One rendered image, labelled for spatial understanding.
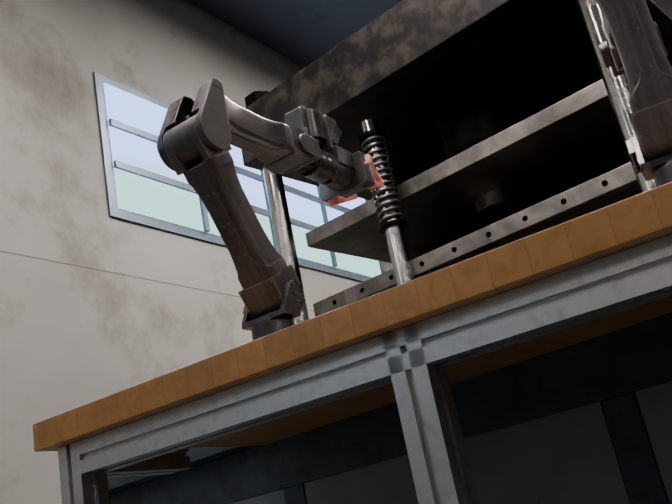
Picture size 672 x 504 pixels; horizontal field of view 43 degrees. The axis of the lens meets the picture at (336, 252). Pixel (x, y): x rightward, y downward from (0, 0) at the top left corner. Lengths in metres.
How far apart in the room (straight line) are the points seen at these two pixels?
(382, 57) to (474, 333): 1.76
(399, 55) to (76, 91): 2.19
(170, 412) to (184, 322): 3.12
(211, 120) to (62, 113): 2.99
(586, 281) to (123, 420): 0.62
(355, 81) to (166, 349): 1.93
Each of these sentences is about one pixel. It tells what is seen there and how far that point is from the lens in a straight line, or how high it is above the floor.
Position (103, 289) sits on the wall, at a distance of 3.93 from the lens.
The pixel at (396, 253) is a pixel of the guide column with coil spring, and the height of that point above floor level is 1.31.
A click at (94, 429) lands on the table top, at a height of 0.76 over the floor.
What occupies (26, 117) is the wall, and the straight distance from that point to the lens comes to 4.06.
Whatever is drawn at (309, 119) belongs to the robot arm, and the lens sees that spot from 1.54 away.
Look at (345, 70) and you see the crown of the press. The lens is 2.65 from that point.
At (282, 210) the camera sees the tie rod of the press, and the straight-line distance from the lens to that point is 2.77.
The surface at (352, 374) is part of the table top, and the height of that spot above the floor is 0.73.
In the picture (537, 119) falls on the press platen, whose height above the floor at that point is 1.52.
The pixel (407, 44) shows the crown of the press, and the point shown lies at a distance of 2.52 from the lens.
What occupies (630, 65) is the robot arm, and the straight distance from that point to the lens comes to 1.07.
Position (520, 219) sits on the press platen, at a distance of 2.29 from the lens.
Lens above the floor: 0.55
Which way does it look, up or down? 19 degrees up
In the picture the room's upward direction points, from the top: 12 degrees counter-clockwise
